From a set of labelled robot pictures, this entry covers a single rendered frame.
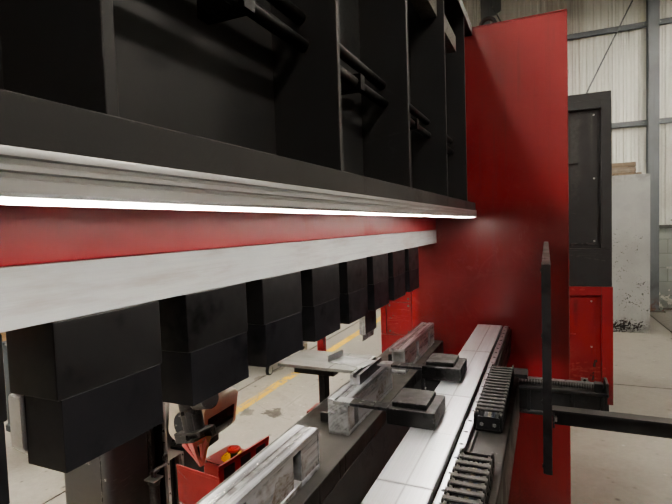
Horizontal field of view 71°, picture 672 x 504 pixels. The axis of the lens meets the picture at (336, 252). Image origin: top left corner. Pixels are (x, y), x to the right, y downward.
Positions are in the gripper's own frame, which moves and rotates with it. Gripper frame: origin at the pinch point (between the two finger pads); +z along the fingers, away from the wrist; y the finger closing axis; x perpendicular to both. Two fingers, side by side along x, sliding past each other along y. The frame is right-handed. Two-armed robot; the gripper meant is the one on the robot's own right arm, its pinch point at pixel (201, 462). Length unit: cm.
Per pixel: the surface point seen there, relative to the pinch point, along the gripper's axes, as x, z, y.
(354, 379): 30.6, -10.5, 34.7
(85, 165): -70, -47, 83
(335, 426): 18.1, -1.4, 33.4
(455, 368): 41, -8, 61
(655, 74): 760, -238, 199
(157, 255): -46, -46, 59
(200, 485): -4.5, 4.0, 3.5
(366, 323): 39, -25, 38
